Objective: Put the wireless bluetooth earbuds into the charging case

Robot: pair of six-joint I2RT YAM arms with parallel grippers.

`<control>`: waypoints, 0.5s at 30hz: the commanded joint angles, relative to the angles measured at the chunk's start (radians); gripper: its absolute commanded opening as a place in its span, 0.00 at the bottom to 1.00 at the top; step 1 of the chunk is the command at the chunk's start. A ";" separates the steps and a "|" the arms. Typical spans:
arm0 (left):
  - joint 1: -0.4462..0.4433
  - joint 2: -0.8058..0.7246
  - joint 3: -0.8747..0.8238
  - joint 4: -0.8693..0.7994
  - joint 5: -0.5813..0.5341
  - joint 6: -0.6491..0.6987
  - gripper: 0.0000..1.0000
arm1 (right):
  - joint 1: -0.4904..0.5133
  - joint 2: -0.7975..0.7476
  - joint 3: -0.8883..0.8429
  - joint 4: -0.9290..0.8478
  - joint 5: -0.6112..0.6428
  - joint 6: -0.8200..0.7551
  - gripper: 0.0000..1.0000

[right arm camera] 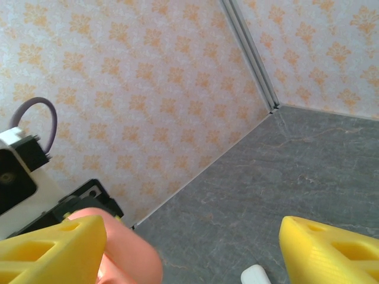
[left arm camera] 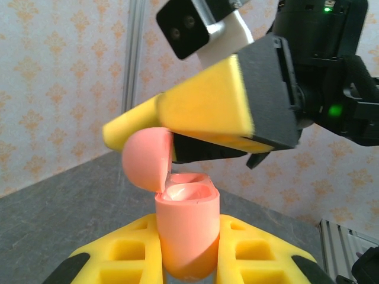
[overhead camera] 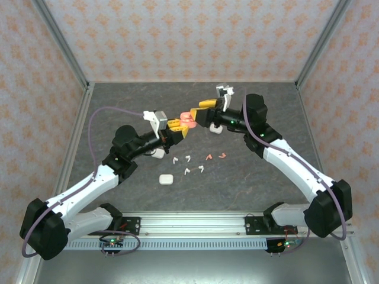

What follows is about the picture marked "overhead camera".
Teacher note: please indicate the pink earbud charging case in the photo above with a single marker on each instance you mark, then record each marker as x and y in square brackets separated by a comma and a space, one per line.
[186, 116]

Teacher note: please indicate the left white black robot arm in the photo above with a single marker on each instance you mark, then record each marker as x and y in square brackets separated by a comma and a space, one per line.
[83, 189]

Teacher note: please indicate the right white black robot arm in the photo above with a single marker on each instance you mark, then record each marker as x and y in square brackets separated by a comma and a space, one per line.
[296, 171]

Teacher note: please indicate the small controller circuit board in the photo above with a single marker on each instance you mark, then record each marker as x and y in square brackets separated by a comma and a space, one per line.
[112, 243]
[281, 245]

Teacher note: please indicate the grey metal panel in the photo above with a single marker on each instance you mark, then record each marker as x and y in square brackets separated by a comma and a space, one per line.
[192, 269]

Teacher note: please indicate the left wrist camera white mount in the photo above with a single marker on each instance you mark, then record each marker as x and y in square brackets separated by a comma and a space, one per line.
[155, 118]

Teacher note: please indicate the aluminium table back rail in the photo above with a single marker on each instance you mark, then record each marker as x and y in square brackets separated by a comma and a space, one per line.
[192, 80]

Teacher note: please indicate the aluminium table side rail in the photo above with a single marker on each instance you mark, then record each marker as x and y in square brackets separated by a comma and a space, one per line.
[77, 130]
[306, 115]

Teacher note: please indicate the aluminium frame post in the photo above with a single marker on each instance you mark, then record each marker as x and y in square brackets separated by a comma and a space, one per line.
[63, 44]
[321, 44]

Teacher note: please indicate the aluminium arm base rail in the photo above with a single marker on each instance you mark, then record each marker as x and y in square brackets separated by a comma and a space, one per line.
[192, 226]

